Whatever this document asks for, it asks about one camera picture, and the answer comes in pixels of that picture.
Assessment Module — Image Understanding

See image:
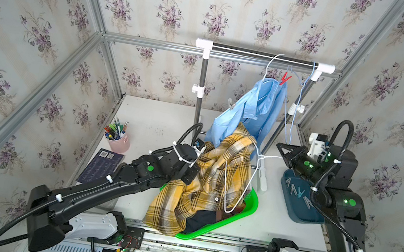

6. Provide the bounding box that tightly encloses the green perforated plastic basket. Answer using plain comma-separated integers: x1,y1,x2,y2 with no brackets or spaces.
143,180,259,240

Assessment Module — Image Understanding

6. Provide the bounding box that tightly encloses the grey clothespin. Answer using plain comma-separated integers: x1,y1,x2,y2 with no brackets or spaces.
303,197,313,210
290,185,297,195

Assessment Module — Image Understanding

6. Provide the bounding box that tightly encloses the red clothespin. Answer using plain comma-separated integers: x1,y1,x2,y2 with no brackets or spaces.
279,72,292,86

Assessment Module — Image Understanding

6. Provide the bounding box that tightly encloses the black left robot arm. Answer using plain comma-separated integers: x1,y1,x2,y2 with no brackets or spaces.
0,122,203,252

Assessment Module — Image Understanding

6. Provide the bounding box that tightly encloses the light blue wire hanger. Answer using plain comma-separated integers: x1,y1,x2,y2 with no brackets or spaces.
282,62,318,145

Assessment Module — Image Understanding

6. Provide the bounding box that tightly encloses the white clothespin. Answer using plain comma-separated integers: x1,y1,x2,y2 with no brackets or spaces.
285,178,291,188

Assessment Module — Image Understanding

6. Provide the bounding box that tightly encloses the light blue shirt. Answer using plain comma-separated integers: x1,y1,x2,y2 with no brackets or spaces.
205,78,287,148

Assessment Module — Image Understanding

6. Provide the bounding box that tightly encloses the teal clothespin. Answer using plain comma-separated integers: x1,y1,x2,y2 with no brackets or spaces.
296,187,305,198

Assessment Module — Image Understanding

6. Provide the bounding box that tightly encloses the yellow plaid shirt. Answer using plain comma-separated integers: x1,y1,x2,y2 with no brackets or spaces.
140,108,263,250

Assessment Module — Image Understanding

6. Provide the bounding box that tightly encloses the dark blue card booklet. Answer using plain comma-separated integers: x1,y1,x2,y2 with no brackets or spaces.
77,148,124,184

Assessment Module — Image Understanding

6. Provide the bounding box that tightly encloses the dark multicolour plaid shirt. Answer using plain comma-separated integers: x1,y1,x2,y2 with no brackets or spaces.
182,210,232,235

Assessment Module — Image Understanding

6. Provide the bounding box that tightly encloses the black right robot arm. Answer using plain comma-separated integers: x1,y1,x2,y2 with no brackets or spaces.
265,120,367,252

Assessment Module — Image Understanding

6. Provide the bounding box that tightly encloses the metal clothes rack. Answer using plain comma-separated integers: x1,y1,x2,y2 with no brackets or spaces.
192,38,336,192

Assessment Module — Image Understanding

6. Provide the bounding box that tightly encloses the pink pen cup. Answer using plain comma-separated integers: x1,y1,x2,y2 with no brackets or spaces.
104,118,130,155

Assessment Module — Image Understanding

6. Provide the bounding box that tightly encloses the pale clothespin on blue shirt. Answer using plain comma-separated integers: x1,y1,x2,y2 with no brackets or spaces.
227,98,236,110

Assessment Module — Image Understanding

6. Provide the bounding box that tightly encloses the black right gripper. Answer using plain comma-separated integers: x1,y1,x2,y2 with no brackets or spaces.
273,139,340,191

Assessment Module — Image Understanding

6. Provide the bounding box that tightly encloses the dark teal plastic tray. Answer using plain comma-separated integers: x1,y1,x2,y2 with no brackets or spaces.
281,169,325,225

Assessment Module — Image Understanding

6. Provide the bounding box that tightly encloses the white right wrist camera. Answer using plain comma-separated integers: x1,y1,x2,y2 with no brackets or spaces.
307,132,328,161

